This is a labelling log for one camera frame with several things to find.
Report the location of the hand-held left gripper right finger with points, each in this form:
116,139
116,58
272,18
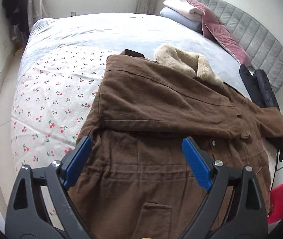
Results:
197,164

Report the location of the black puffer jacket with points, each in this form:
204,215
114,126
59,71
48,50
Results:
260,84

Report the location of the light blue pillow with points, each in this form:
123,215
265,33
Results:
178,17

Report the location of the white folded blanket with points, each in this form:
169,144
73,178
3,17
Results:
178,7

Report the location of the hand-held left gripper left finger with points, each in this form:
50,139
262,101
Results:
78,161

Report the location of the light blue bed sheet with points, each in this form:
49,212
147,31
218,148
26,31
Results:
106,29

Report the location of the grey padded headboard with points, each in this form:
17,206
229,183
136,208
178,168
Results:
255,29

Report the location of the hanging dark clothes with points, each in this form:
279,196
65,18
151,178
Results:
17,7

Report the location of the white wall socket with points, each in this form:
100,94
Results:
73,13

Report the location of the pink velvet pillow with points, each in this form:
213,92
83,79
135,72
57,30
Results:
226,39
207,15

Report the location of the brown coat with fur collar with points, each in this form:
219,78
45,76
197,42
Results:
156,109

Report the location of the red plastic stool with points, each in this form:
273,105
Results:
280,204

